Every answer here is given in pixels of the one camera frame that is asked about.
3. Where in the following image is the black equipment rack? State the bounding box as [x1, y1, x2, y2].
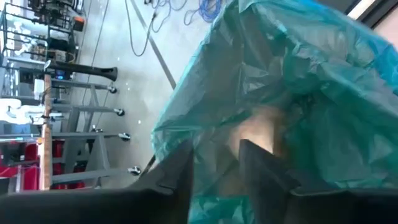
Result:
[0, 0, 86, 63]

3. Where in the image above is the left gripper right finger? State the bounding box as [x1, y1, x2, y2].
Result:
[238, 139, 398, 224]

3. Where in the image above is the blue coiled cable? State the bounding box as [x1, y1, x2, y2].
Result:
[183, 0, 223, 26]

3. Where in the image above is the grey cart frame with casters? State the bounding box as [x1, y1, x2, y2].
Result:
[51, 77, 142, 188]

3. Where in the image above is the thin black floor cable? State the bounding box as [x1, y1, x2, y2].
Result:
[124, 0, 158, 58]

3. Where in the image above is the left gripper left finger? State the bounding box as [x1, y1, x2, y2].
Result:
[0, 139, 194, 224]

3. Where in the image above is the black tube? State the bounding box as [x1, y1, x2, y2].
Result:
[46, 60, 119, 82]

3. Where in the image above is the wooden board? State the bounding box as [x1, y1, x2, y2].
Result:
[39, 74, 53, 190]

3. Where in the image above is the teal plastic trash bag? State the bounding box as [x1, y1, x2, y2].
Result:
[151, 0, 398, 224]

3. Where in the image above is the red storage bin rack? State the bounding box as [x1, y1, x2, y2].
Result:
[0, 139, 86, 191]

